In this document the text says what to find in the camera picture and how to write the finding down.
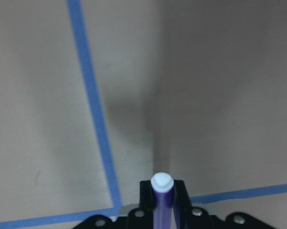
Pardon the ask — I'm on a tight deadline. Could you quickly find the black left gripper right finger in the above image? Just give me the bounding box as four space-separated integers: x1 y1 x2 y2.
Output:
173 180 272 229

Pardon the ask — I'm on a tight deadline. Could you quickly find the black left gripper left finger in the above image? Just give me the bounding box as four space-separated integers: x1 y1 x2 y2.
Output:
74 180 154 229

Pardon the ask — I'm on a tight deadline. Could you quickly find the purple highlighter pen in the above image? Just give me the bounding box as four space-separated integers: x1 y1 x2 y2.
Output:
150 172 174 229

